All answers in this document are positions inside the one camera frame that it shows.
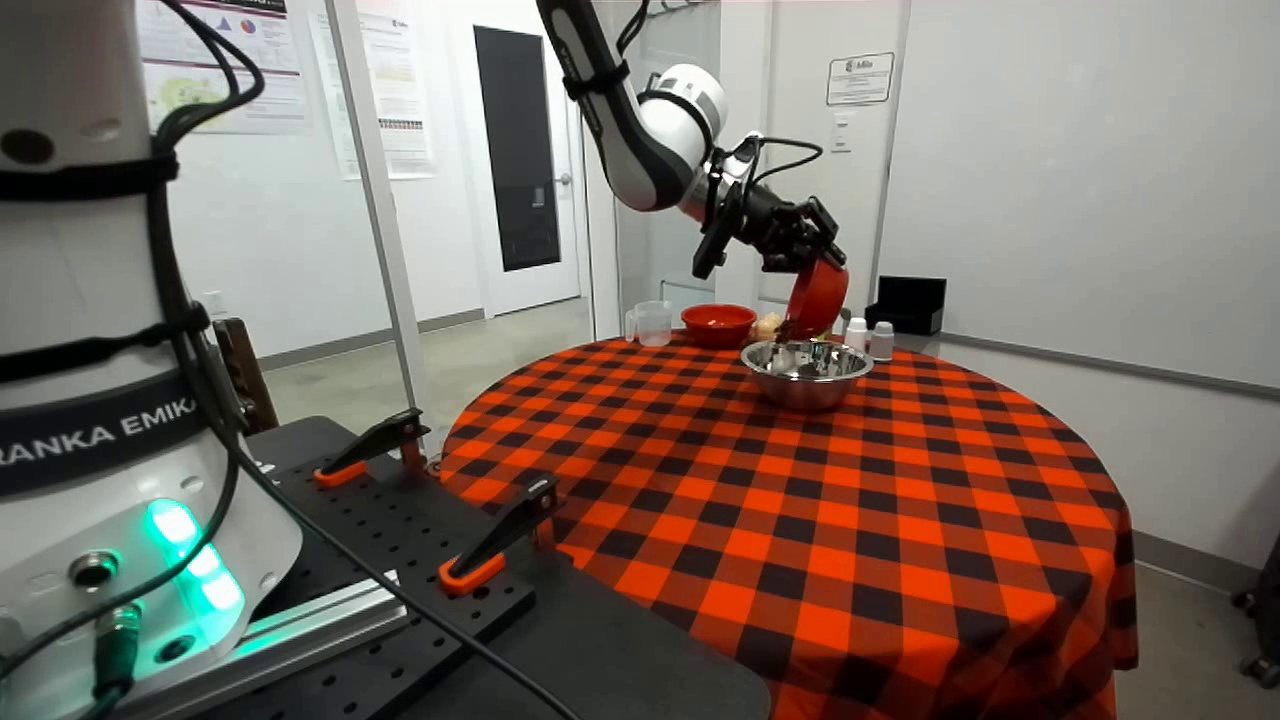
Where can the small grey shaker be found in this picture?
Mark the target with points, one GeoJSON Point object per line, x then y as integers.
{"type": "Point", "coordinates": [881, 342]}

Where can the black wall holder box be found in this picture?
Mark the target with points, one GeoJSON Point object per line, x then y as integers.
{"type": "Point", "coordinates": [913, 307]}

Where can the silver metal bowl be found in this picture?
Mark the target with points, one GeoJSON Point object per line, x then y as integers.
{"type": "Point", "coordinates": [807, 385]}

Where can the red plastic bowl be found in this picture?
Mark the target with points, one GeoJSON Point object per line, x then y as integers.
{"type": "Point", "coordinates": [817, 302]}
{"type": "Point", "coordinates": [719, 327]}

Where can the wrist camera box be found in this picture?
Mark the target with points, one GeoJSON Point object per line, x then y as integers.
{"type": "Point", "coordinates": [739, 160]}

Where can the clear plastic measuring cup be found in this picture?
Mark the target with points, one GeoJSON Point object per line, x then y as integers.
{"type": "Point", "coordinates": [654, 321]}

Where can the large wall whiteboard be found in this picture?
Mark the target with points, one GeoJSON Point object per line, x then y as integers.
{"type": "Point", "coordinates": [1094, 172]}

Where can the orange black plaid tablecloth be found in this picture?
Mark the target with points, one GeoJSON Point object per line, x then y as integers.
{"type": "Point", "coordinates": [826, 533]}

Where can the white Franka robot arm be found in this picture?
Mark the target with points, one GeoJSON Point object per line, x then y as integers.
{"type": "Point", "coordinates": [80, 267]}

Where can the grey metal pole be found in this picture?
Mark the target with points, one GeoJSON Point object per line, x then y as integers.
{"type": "Point", "coordinates": [382, 200]}

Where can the white paper notice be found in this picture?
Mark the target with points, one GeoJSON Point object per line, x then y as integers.
{"type": "Point", "coordinates": [392, 83]}

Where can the aluminium rail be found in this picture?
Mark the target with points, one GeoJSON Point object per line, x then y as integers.
{"type": "Point", "coordinates": [304, 627]}

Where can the black rolling suitcase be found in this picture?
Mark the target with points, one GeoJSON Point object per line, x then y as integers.
{"type": "Point", "coordinates": [1262, 615]}

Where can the white wall sign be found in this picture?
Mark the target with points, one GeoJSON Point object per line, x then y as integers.
{"type": "Point", "coordinates": [860, 83]}

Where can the small white bottle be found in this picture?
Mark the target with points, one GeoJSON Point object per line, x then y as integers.
{"type": "Point", "coordinates": [856, 338]}

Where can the white door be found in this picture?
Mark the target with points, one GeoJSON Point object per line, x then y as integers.
{"type": "Point", "coordinates": [743, 83]}

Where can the black perforated robot table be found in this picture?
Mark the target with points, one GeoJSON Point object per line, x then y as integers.
{"type": "Point", "coordinates": [403, 563]}

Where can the colourful wall poster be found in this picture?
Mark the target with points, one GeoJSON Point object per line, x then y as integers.
{"type": "Point", "coordinates": [221, 61]}

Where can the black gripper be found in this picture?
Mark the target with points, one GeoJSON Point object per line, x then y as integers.
{"type": "Point", "coordinates": [781, 224]}

